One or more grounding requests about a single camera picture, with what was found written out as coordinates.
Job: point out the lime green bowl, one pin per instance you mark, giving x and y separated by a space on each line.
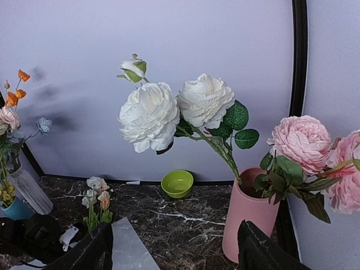
177 184

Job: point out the pink rose stem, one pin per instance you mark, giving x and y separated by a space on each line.
304 161

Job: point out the white ribbed vase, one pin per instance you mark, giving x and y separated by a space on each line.
31 191

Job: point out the white paper bouquet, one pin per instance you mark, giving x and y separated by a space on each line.
97 201

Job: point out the white translucent wrapping paper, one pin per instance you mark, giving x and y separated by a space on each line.
129 252

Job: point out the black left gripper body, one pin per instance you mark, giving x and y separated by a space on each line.
37 237

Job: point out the pink tall vase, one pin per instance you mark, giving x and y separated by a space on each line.
247 204

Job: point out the teal cylindrical vase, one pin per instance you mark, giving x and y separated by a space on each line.
18 210

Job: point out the white rose stem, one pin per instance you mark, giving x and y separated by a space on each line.
205 109

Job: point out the black left frame post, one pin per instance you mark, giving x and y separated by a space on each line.
31 159

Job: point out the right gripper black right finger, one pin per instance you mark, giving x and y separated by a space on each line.
258 252

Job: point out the large mixed flower arrangement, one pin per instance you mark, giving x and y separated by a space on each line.
12 138

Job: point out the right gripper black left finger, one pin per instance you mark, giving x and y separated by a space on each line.
94 251

